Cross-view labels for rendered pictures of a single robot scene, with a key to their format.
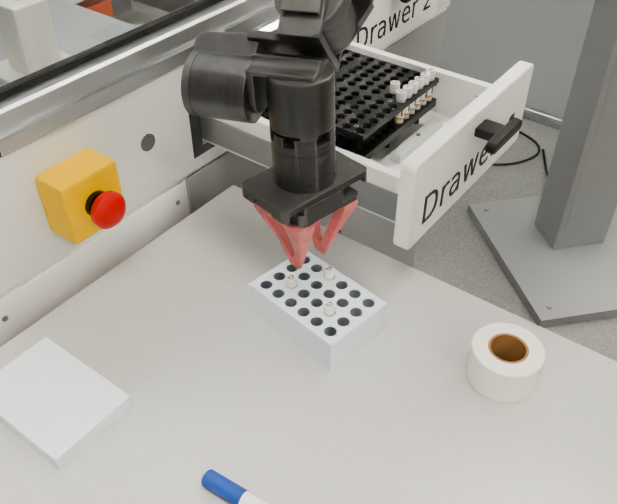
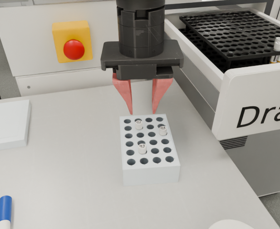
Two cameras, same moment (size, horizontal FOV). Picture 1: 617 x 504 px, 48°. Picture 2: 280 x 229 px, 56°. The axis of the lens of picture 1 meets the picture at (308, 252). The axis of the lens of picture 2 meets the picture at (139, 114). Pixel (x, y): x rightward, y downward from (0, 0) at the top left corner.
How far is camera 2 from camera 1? 0.40 m
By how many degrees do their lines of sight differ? 30
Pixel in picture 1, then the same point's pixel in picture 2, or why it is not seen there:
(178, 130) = not seen: hidden behind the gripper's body
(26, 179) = (48, 22)
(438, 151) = (262, 74)
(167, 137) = not seen: hidden behind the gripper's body
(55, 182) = (55, 26)
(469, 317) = (241, 209)
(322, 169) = (139, 41)
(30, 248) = (46, 59)
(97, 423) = not seen: outside the picture
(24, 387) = not seen: outside the picture
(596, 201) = not seen: outside the picture
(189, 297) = (100, 113)
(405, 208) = (220, 107)
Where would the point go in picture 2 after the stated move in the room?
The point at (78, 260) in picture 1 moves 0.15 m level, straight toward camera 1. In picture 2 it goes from (73, 77) to (37, 115)
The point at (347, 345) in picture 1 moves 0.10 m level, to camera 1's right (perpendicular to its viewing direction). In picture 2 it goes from (139, 176) to (199, 216)
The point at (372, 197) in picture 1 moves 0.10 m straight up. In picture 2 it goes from (213, 97) to (225, 34)
